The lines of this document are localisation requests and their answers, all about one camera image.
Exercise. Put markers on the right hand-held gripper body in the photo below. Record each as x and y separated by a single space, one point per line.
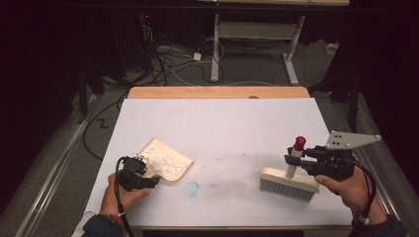
329 164

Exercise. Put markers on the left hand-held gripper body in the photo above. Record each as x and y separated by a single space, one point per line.
131 177

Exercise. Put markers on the pile of white paper scraps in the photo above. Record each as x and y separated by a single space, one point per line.
166 164

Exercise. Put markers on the cream plastic dustpan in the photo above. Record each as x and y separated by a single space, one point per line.
158 148

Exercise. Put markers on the person's left hand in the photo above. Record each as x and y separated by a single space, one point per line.
115 200

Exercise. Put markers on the person's right hand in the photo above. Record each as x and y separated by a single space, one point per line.
352 194

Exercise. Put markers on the black metal stand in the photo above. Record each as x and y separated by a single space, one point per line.
354 98
82 98

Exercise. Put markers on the white table mat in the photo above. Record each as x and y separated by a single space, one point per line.
230 118

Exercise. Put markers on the wooden table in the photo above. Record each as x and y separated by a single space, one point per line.
214 92

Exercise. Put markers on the white-framed desk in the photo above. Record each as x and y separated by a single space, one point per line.
257 31

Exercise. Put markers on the white power adapter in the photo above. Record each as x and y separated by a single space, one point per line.
197 56

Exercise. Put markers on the metal floor rail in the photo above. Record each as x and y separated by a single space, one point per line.
52 184
383 200

